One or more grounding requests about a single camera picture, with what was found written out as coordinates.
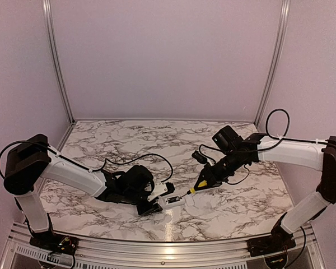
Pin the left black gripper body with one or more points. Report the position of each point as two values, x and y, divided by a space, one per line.
143 210

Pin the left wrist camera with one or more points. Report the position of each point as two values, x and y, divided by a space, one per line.
161 189

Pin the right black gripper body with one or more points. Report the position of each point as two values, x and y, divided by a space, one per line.
222 174

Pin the white battery compartment cover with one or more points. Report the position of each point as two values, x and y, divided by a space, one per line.
189 201

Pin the right aluminium frame post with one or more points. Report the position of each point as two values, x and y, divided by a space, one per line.
277 52

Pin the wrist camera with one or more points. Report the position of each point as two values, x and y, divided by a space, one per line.
202 158
161 189

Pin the yellow handled screwdriver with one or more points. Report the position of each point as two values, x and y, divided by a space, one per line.
198 187

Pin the left aluminium frame post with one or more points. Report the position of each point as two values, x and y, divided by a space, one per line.
49 24

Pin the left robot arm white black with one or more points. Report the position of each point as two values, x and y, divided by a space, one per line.
29 160

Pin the aluminium frame post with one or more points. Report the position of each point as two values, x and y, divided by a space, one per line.
49 24
277 52

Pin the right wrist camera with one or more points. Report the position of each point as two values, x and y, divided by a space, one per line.
202 158

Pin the front aluminium rail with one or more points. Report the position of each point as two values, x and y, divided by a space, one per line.
110 253

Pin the white remote control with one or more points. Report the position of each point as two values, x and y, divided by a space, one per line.
171 202

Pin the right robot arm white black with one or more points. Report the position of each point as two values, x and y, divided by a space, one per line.
319 155

